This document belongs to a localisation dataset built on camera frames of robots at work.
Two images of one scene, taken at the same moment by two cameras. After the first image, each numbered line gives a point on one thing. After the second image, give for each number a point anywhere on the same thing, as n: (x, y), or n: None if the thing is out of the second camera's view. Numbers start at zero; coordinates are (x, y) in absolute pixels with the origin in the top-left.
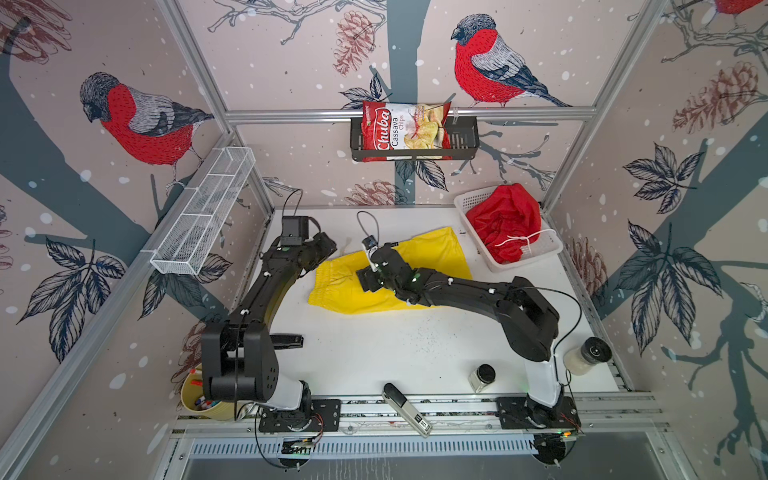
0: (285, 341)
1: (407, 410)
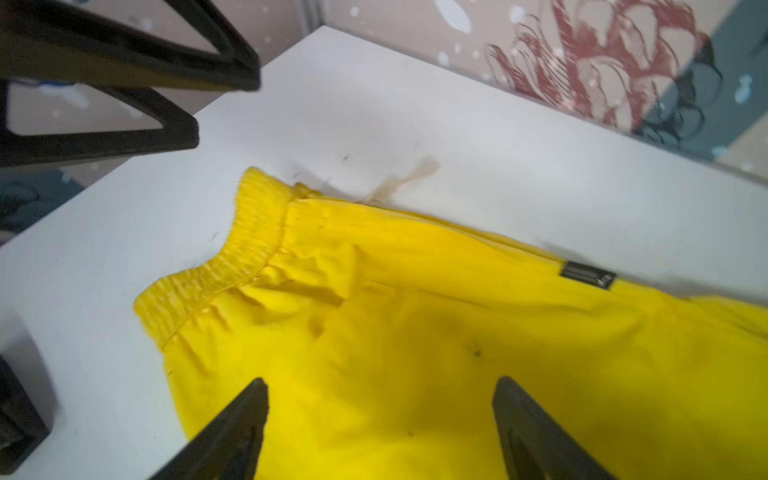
0: (22, 425)
1: None
